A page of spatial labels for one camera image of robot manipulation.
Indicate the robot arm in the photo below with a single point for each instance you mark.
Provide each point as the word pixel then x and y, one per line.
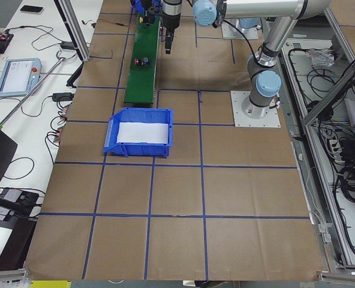
pixel 265 83

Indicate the right blue bin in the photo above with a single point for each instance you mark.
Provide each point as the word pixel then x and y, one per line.
pixel 142 5

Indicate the blue bin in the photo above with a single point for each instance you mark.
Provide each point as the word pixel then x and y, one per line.
pixel 146 115
pixel 142 5

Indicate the green conveyor belt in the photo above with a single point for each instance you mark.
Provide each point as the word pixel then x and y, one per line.
pixel 141 79

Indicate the white foam pad left bin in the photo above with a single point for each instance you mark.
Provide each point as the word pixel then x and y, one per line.
pixel 140 132

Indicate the left blue bin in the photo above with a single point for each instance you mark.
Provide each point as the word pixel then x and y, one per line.
pixel 146 115

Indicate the black smartphone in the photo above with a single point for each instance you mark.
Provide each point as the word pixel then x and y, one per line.
pixel 31 9

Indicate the black power adapter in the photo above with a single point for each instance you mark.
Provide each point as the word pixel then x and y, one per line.
pixel 62 96

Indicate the teach pendant tablet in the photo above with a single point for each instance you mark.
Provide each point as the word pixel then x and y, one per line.
pixel 19 76

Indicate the metal rod with clamp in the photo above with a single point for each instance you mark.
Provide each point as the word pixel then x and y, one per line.
pixel 60 59

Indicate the aluminium frame post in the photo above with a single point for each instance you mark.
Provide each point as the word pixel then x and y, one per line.
pixel 69 19

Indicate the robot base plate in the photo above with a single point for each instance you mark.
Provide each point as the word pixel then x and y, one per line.
pixel 247 115

